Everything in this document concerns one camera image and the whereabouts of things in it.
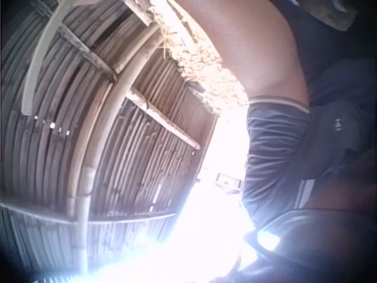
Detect pale grey curved plank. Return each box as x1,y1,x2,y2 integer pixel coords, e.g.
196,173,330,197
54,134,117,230
21,0,70,116

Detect thick bamboo post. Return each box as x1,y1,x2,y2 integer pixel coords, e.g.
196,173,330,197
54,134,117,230
67,25,164,274

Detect thin horizontal bamboo rail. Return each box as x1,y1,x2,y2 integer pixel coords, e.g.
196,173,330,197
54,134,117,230
0,200,177,226

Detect long wooden crossbar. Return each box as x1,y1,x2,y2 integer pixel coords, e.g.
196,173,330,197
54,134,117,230
125,88,201,150

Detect short wooden crossbar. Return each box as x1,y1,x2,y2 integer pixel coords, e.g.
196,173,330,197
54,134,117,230
57,24,118,83

